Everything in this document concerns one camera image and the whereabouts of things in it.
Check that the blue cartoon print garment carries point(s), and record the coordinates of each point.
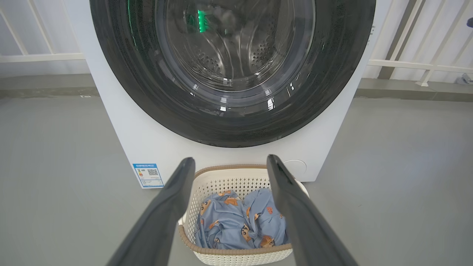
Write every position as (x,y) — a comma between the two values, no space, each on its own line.
(229,225)

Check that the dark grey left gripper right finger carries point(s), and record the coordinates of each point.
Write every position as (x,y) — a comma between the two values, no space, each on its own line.
(306,229)

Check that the perforated steel drum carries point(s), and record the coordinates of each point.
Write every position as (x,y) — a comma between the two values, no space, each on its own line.
(258,55)

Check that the cream basket with brown rim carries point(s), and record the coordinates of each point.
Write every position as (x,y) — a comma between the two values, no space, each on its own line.
(221,181)

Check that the white metal railing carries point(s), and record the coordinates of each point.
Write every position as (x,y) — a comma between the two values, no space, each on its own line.
(406,64)
(37,57)

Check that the blue energy label sticker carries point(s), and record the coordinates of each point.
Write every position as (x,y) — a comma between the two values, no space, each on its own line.
(147,175)

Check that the black rimmed glass washer door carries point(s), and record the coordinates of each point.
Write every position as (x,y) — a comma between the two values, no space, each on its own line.
(122,74)

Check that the white washing machine body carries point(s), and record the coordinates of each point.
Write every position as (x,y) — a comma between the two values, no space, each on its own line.
(147,140)

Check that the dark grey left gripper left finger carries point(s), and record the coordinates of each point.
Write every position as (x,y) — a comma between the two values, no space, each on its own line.
(155,229)

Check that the round white filter cover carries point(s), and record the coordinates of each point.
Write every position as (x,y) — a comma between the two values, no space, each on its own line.
(298,166)

